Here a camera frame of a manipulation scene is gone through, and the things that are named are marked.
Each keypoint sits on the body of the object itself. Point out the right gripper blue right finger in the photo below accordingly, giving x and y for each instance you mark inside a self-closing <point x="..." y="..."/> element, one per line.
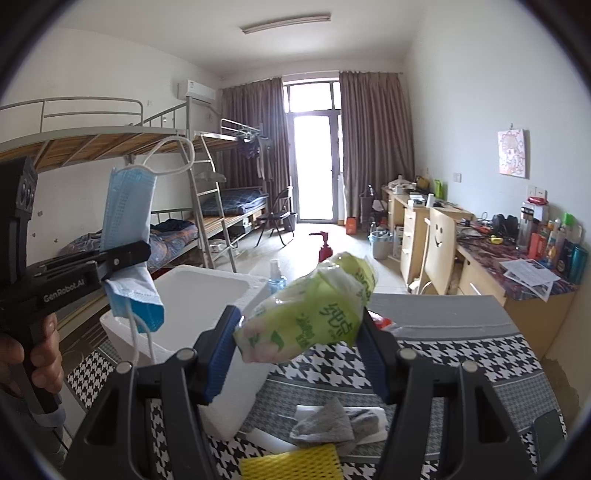
<point x="479" y="440"/>

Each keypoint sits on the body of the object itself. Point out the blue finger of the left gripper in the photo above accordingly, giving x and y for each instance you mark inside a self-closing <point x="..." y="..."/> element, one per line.
<point x="113" y="260"/>

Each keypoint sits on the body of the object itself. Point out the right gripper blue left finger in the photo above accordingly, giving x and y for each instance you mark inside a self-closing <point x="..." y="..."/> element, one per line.
<point x="113" y="441"/>

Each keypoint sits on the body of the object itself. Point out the blue surgical mask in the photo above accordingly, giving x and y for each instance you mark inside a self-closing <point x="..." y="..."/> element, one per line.
<point x="125" y="237"/>

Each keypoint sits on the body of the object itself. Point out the grey cloth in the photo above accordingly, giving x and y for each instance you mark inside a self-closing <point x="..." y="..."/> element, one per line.
<point x="331" y="425"/>

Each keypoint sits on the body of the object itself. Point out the white foam roll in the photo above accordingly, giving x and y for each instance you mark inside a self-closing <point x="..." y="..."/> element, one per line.
<point x="268" y="442"/>

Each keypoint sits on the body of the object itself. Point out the yellow foam fruit net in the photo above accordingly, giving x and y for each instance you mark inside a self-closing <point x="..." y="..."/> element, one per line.
<point x="321" y="462"/>

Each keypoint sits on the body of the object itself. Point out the green tissue pack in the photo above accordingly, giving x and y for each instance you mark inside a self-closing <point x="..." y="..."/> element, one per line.
<point x="323" y="307"/>

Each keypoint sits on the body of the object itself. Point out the person's left hand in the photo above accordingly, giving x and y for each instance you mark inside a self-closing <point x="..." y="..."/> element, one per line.
<point x="45" y="357"/>

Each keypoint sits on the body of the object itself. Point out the bundled blue quilt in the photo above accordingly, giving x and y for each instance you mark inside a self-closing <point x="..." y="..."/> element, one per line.
<point x="167" y="239"/>

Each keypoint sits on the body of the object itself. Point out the black smartphone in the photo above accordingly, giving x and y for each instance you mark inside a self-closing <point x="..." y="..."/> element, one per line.
<point x="549" y="440"/>

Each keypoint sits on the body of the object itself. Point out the white styrofoam box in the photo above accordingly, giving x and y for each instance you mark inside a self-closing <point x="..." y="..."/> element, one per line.
<point x="194" y="299"/>

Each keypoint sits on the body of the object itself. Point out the houndstooth tablecloth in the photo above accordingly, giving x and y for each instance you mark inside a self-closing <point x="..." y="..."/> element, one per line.
<point x="479" y="440"/>

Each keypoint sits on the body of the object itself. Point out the metal bunk bed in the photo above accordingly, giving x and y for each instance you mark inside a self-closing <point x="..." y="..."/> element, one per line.
<point x="59" y="148"/>

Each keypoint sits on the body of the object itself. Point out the red snack packet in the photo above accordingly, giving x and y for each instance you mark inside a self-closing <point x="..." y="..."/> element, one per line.
<point x="384" y="323"/>

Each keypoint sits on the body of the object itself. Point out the blue sanitizer bottle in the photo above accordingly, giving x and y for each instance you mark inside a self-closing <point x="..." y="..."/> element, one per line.
<point x="277" y="281"/>

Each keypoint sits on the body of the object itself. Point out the papers on desk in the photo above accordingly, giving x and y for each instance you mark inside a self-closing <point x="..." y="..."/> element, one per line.
<point x="532" y="275"/>

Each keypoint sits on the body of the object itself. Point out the black folding chair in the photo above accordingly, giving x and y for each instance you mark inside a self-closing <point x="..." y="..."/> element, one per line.
<point x="280" y="218"/>

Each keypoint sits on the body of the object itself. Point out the wooden smiley chair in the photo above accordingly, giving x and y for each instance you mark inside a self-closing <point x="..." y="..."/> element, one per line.
<point x="439" y="272"/>

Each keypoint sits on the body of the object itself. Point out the wooden desk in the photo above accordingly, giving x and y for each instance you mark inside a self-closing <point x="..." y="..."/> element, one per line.
<point x="482" y="273"/>

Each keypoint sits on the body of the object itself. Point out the air conditioner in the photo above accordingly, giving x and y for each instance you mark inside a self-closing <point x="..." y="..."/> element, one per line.
<point x="196" y="91"/>

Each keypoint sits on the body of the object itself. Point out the white pump lotion bottle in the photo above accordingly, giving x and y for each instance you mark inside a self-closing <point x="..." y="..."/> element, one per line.
<point x="325" y="251"/>

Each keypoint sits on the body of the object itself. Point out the left brown curtain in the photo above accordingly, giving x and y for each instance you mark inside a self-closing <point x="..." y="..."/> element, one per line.
<point x="254" y="114"/>

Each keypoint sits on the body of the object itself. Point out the brown curtain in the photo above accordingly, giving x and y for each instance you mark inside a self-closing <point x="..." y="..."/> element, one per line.
<point x="377" y="136"/>
<point x="254" y="114"/>

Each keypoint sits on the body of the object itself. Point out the grey bucket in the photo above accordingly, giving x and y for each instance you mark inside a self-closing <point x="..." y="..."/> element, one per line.
<point x="381" y="241"/>

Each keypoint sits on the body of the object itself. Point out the ceiling lamp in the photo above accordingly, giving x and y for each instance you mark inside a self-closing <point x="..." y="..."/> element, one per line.
<point x="286" y="22"/>

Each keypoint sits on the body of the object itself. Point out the right brown curtain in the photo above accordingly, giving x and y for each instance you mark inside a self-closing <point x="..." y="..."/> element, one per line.
<point x="377" y="136"/>

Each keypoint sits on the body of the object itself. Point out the cartoon wall picture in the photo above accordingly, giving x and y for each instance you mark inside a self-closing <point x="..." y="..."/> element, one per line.
<point x="512" y="153"/>

